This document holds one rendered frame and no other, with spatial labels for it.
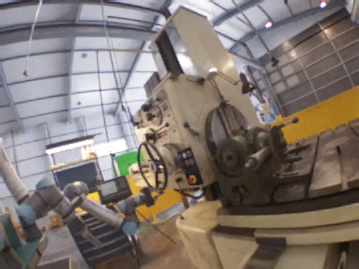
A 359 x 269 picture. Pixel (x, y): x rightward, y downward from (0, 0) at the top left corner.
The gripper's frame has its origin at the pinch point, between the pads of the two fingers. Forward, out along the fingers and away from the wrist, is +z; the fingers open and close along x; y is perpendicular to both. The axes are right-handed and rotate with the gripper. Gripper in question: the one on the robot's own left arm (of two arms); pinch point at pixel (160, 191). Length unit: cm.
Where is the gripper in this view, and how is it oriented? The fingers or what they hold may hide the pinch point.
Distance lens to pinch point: 115.7
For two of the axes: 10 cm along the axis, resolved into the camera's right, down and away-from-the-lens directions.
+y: -5.4, 3.9, 7.5
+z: 7.5, -1.9, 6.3
